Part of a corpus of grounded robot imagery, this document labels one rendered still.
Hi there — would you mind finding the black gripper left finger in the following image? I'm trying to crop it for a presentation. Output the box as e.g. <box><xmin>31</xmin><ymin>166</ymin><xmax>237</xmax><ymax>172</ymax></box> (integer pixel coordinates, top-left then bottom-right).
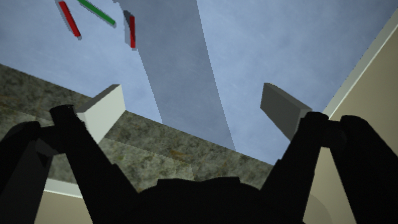
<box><xmin>0</xmin><ymin>84</ymin><xmax>165</xmax><ymax>224</ymax></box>

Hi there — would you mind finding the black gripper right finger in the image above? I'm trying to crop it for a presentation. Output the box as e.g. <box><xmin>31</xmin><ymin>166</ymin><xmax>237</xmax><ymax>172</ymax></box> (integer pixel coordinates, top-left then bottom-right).
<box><xmin>238</xmin><ymin>83</ymin><xmax>398</xmax><ymax>224</ymax></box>

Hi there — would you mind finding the green rod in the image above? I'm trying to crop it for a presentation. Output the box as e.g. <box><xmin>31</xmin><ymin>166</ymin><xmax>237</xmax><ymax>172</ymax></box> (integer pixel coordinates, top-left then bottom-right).
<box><xmin>77</xmin><ymin>0</ymin><xmax>116</xmax><ymax>25</ymax></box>

